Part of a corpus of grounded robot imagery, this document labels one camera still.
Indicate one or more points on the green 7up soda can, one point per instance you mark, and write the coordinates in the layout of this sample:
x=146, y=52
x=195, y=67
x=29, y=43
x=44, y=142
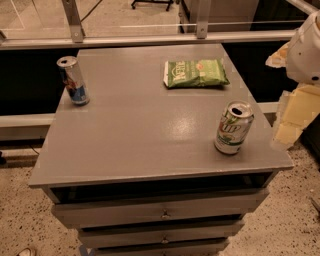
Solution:
x=235, y=123

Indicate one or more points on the green chip bag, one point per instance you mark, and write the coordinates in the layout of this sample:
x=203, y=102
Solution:
x=194, y=73

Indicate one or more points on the metal railing frame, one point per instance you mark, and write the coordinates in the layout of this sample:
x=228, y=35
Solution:
x=53, y=24

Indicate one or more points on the grey drawer cabinet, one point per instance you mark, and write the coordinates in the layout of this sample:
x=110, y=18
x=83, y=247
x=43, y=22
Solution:
x=137, y=139

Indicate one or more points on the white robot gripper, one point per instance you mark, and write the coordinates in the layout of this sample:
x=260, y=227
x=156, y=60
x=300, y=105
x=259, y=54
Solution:
x=304, y=56

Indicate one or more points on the grey drawer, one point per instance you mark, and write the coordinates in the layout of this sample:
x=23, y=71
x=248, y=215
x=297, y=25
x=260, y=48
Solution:
x=159, y=233
x=162, y=208
x=206, y=246

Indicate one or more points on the top grey drawer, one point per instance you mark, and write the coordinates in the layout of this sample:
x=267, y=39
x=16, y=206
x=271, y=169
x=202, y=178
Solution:
x=162, y=208

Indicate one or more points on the blue silver energy drink can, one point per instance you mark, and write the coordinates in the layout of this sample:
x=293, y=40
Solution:
x=73, y=80

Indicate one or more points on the bottom grey drawer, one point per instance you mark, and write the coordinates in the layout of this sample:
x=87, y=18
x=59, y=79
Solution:
x=206, y=246

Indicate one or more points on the black wheeled stand base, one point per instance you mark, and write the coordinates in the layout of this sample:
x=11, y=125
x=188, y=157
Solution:
x=164, y=4

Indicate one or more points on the middle grey drawer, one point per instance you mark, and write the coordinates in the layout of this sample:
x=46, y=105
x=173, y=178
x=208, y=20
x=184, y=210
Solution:
x=159, y=233

